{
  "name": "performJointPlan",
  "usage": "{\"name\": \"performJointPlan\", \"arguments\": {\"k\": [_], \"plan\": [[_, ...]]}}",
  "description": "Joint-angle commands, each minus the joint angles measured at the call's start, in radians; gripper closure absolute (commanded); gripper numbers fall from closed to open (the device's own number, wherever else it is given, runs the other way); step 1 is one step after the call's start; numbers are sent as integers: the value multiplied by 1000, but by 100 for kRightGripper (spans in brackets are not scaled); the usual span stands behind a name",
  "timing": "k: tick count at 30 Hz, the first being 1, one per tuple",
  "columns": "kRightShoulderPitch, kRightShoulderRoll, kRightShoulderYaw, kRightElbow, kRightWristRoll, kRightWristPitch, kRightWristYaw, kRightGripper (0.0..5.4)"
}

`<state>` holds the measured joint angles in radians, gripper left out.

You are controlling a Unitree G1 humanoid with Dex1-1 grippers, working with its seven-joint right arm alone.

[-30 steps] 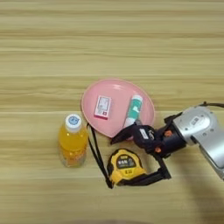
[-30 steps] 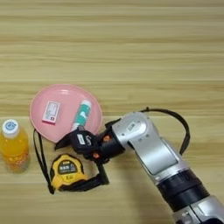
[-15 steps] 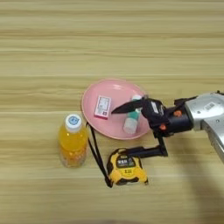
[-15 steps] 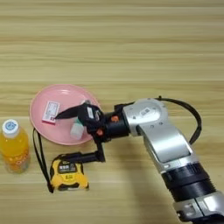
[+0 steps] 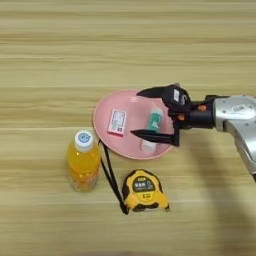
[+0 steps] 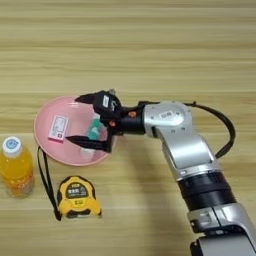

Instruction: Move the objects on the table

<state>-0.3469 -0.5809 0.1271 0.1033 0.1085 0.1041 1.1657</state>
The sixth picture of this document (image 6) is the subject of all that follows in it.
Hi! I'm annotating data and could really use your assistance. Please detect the orange juice bottle white cap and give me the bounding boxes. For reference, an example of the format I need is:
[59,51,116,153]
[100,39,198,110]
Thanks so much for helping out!
[0,135,36,199]

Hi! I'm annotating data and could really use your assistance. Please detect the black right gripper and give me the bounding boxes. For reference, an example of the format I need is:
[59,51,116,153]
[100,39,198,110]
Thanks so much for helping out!
[64,92,148,154]

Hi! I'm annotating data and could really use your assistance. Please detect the white green glue stick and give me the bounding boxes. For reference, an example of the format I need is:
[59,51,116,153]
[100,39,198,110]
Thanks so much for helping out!
[79,113,105,160]

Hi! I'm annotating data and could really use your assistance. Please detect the small pink white box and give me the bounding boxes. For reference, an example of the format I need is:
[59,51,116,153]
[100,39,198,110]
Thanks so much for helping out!
[47,115,70,144]

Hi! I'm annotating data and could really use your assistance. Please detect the pink round plate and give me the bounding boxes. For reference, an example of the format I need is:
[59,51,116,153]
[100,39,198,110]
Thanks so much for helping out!
[33,95,118,167]

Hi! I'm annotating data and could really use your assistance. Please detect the yellow black tape measure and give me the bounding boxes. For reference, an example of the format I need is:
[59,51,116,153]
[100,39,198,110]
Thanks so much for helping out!
[36,145,103,222]

